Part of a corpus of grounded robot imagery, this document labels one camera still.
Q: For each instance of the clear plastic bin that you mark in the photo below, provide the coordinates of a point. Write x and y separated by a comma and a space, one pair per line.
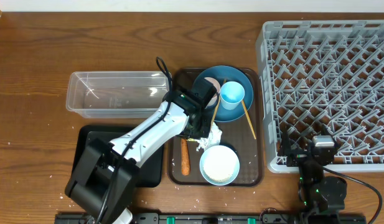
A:
125, 94

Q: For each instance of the light blue cup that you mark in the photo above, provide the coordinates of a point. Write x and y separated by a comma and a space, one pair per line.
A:
231, 94

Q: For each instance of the black plastic tray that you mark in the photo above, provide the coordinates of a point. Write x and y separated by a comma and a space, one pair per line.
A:
150, 173

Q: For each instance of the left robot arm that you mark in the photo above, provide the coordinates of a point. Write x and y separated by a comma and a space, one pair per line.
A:
105, 174

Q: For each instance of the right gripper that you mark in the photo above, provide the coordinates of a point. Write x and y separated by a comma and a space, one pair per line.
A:
297, 156

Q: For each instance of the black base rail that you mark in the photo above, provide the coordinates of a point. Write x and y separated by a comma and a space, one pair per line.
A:
266, 218

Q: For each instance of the wooden chopstick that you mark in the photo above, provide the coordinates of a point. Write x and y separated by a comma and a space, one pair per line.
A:
216, 107
248, 119

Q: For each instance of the white napkin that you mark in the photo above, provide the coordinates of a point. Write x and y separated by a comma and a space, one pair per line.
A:
213, 139

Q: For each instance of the brown serving tray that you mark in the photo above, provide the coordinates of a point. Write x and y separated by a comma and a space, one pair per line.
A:
235, 134

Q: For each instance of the light blue bowl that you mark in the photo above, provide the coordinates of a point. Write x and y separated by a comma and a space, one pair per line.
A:
219, 164

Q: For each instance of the grey plastic dishwasher rack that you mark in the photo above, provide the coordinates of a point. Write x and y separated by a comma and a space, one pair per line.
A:
324, 74

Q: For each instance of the dark blue plate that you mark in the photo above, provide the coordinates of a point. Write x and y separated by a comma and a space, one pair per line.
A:
232, 74

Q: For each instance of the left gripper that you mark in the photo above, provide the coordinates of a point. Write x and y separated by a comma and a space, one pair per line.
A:
189, 135

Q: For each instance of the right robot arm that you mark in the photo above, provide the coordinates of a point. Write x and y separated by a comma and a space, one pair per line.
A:
323, 196

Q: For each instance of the white rice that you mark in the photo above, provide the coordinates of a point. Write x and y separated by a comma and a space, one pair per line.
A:
219, 163

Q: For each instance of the pink cup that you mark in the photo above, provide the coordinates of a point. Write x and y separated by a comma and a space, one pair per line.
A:
217, 86

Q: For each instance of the orange carrot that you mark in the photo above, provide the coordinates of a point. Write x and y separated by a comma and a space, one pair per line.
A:
185, 160

